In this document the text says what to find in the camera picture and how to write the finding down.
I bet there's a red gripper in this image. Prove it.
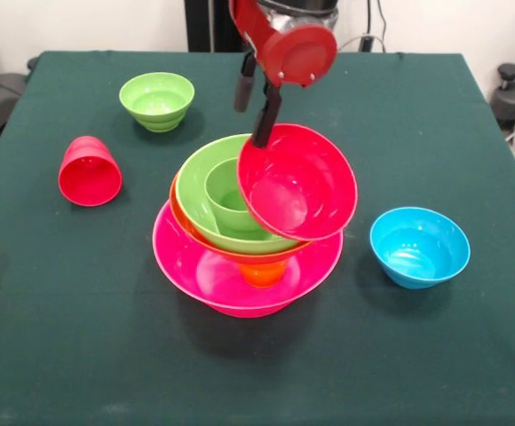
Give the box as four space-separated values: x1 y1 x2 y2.
228 0 339 150

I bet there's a small red bowl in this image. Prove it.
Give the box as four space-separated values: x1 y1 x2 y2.
236 122 359 242

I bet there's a green cup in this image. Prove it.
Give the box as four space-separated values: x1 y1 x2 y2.
205 157 276 241

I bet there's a large green bowl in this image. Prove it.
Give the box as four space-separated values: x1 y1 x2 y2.
175 132 305 256

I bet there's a large orange bowl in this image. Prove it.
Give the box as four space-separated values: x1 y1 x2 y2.
170 167 316 266

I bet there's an orange cup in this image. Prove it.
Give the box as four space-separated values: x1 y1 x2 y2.
238 259 289 289

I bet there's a large pink bowl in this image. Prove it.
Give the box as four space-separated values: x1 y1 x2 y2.
152 199 345 319

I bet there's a red cup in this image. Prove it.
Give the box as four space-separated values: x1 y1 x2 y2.
58 135 123 208

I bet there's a small green bowl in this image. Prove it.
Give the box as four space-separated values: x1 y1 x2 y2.
118 71 195 133

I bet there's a small blue bowl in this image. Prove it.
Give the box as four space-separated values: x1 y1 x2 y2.
369 207 471 290

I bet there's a black office chair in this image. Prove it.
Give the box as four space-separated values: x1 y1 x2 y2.
0 30 41 143

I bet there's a dark green tablecloth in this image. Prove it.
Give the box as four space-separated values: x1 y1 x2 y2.
0 50 515 426

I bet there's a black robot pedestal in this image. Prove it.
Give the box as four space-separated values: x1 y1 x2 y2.
185 0 250 53

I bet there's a black wall cable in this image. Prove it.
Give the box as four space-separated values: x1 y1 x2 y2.
375 0 390 39

